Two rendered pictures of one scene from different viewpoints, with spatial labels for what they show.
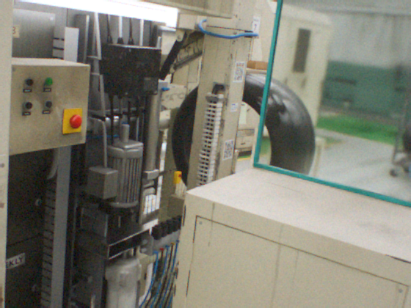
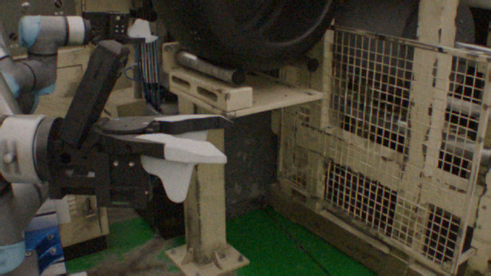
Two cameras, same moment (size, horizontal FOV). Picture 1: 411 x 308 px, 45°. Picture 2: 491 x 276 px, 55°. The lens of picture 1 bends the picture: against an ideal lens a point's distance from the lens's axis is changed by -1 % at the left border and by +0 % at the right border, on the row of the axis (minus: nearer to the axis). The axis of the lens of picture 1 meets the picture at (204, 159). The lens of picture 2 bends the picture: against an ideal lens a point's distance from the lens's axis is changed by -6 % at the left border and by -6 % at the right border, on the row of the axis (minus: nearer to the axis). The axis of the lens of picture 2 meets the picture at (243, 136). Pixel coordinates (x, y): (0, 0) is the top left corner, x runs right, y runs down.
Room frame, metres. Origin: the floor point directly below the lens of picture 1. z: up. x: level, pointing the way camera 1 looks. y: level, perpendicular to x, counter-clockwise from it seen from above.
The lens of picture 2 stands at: (2.77, -1.55, 1.24)
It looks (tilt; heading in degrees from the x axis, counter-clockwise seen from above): 21 degrees down; 116
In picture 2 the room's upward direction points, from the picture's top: straight up
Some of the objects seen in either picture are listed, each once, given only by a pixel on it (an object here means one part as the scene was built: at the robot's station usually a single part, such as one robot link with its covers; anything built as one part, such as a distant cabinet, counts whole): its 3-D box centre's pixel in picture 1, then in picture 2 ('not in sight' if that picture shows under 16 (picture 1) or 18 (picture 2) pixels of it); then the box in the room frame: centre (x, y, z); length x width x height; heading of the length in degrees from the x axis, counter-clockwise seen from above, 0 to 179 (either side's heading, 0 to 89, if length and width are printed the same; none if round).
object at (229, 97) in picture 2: not in sight; (207, 86); (2.02, -0.26, 0.83); 0.36 x 0.09 x 0.06; 150
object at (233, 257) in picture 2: not in sight; (206, 254); (1.86, -0.03, 0.02); 0.27 x 0.27 x 0.04; 60
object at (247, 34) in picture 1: (228, 30); not in sight; (1.86, -0.03, 1.65); 0.19 x 0.19 x 0.06; 60
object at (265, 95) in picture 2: not in sight; (244, 90); (2.09, -0.13, 0.80); 0.37 x 0.36 x 0.02; 60
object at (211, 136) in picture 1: (208, 158); not in sight; (1.77, -0.01, 1.19); 0.05 x 0.04 x 0.48; 60
